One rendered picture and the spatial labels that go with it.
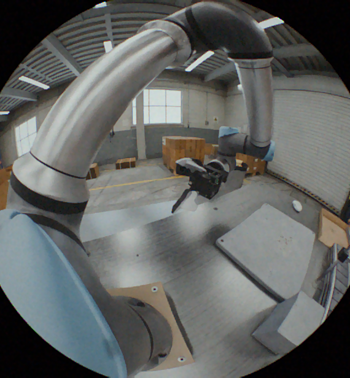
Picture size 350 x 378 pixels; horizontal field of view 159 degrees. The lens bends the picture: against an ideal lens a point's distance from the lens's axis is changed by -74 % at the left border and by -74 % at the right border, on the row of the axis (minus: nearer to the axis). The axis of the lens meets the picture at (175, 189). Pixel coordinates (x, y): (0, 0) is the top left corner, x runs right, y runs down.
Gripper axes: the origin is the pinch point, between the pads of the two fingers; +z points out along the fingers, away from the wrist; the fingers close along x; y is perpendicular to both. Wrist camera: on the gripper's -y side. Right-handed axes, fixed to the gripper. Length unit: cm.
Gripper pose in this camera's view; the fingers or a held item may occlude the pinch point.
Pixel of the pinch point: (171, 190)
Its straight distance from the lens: 30.6
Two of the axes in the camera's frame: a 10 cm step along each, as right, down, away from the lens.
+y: 7.4, 4.3, -5.2
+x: -0.8, 8.2, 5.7
